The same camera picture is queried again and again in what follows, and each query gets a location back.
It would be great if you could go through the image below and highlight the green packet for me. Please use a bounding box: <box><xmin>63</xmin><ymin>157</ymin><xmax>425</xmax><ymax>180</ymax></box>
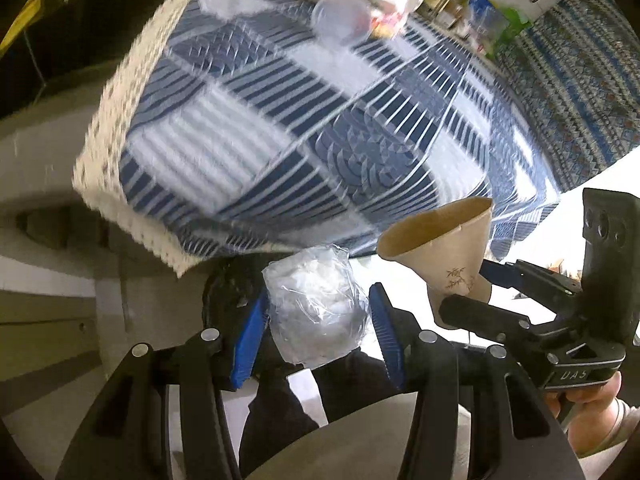
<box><xmin>492</xmin><ymin>7</ymin><xmax>531</xmax><ymax>56</ymax></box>

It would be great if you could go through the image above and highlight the clear plastic cup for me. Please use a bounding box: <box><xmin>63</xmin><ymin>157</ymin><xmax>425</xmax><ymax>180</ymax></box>
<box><xmin>311</xmin><ymin>0</ymin><xmax>373</xmax><ymax>46</ymax></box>

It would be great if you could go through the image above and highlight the blue ornate patterned cloth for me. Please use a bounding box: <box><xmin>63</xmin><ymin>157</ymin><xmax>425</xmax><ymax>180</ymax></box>
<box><xmin>492</xmin><ymin>0</ymin><xmax>640</xmax><ymax>193</ymax></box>

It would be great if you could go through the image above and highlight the colourful snack wrapper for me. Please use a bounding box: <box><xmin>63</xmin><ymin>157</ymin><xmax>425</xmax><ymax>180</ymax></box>
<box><xmin>370</xmin><ymin>10</ymin><xmax>408</xmax><ymax>38</ymax></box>

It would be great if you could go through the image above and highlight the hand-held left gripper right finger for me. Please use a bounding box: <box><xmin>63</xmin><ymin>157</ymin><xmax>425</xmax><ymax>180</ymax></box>
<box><xmin>367</xmin><ymin>282</ymin><xmax>586</xmax><ymax>480</ymax></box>

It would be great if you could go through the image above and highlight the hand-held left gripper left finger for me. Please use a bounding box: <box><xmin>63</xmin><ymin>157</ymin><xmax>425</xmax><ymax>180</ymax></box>
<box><xmin>55</xmin><ymin>287</ymin><xmax>273</xmax><ymax>480</ymax></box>

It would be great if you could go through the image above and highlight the brown paper cone cup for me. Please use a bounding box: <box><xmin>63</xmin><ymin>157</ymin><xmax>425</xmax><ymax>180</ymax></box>
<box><xmin>376</xmin><ymin>197</ymin><xmax>493</xmax><ymax>331</ymax></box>

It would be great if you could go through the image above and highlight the blue label plastic water bottle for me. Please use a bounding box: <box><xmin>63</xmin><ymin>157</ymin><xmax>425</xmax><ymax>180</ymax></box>
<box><xmin>467</xmin><ymin>0</ymin><xmax>506</xmax><ymax>41</ymax></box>

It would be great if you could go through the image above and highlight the clear plastic wrap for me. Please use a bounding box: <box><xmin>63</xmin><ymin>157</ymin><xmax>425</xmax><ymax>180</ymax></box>
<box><xmin>261</xmin><ymin>244</ymin><xmax>370</xmax><ymax>366</ymax></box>

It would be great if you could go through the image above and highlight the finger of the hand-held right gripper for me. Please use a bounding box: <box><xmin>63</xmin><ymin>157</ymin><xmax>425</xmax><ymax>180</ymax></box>
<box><xmin>480</xmin><ymin>259</ymin><xmax>586</xmax><ymax>307</ymax></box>
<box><xmin>439</xmin><ymin>293</ymin><xmax>552</xmax><ymax>357</ymax></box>

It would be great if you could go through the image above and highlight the blue white patterned tablecloth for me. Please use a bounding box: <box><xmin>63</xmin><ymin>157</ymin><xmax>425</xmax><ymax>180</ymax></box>
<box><xmin>72</xmin><ymin>0</ymin><xmax>563</xmax><ymax>278</ymax></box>

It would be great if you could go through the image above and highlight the person's right hand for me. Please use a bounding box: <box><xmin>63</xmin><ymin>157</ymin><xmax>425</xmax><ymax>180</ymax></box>
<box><xmin>542</xmin><ymin>371</ymin><xmax>626</xmax><ymax>457</ymax></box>

